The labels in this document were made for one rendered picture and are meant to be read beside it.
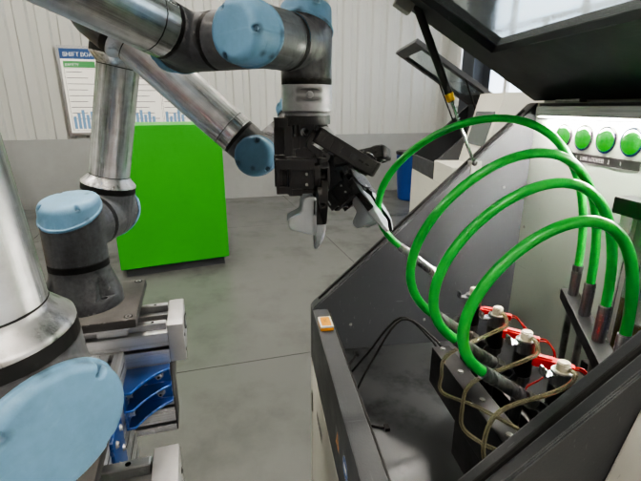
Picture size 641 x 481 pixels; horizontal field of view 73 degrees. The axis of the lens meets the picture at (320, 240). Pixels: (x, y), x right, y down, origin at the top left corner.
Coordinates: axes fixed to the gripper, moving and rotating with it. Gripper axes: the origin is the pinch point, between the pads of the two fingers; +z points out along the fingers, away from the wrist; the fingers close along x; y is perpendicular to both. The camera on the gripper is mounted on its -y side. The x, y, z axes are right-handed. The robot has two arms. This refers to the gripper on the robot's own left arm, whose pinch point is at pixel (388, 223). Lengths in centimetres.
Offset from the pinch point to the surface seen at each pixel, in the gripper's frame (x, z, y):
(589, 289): -0.1, 29.4, -20.9
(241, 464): -60, 32, 128
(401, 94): -656, -286, 18
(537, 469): 34, 36, -6
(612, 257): 10.6, 25.4, -26.1
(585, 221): 25.7, 18.5, -25.3
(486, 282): 30.3, 18.0, -13.2
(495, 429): 15.4, 37.4, 1.2
